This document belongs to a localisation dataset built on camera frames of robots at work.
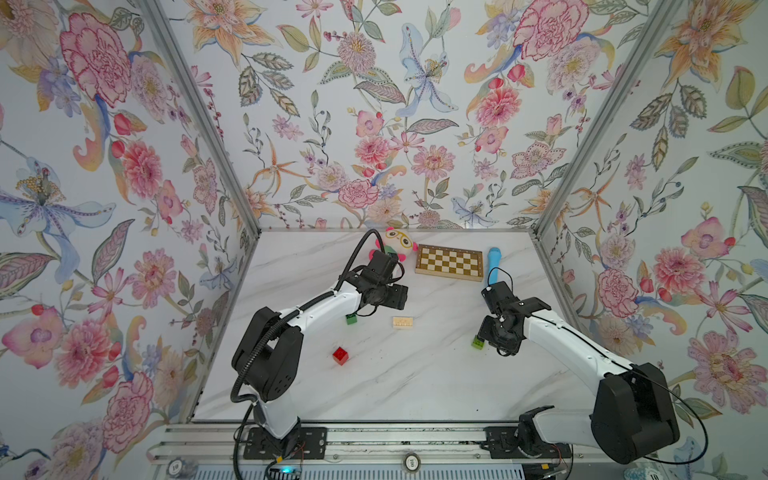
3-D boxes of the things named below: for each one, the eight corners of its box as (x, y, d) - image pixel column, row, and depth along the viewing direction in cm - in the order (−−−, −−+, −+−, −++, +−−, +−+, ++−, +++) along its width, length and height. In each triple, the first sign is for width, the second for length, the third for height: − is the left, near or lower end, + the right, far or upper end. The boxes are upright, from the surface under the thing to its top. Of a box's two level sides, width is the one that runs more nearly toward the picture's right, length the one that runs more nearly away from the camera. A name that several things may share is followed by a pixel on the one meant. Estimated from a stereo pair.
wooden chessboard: (414, 273, 109) (414, 270, 107) (417, 247, 117) (418, 243, 115) (482, 282, 106) (483, 278, 105) (480, 255, 115) (481, 251, 113)
